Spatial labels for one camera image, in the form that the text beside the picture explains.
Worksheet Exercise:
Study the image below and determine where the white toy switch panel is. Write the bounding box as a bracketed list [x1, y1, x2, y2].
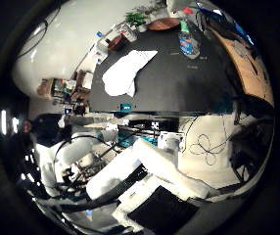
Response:
[90, 41, 111, 66]

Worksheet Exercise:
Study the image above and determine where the light wooden desk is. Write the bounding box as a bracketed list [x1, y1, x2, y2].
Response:
[208, 25, 275, 106]

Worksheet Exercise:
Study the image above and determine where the dark brown wooden bowl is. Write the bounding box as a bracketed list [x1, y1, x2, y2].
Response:
[108, 33, 125, 52]

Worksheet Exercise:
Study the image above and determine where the teal tag on table edge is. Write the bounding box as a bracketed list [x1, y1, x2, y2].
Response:
[118, 103, 134, 113]

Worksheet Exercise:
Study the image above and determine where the round wooden plate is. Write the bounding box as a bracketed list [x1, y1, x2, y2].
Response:
[146, 17, 180, 32]

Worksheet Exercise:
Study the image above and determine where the white striped cloth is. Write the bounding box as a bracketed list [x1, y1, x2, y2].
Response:
[102, 49, 159, 98]

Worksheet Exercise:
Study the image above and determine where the green potted plant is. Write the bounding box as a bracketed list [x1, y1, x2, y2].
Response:
[124, 11, 148, 29]

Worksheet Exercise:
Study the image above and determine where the brown wooden shelf unit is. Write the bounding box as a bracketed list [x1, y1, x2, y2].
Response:
[36, 70, 93, 110]

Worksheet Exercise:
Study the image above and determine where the thin black floor cable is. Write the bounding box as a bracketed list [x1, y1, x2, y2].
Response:
[181, 116, 236, 166]

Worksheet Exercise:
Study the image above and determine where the clear container red label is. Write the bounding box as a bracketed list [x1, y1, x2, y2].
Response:
[119, 23, 140, 44]

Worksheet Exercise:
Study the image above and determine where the person in dark top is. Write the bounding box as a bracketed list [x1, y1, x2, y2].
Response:
[18, 112, 73, 198]

